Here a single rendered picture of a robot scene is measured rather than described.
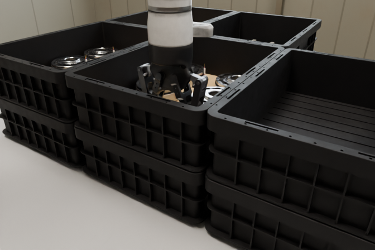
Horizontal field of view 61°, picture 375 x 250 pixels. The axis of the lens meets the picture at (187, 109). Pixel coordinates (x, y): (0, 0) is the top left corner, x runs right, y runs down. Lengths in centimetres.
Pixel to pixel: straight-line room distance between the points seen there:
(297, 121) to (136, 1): 255
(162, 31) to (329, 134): 36
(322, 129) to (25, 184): 60
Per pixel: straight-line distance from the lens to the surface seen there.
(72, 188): 71
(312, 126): 66
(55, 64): 92
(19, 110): 81
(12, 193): 74
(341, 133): 66
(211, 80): 84
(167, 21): 50
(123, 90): 53
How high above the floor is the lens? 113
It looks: 26 degrees down
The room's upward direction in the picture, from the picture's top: straight up
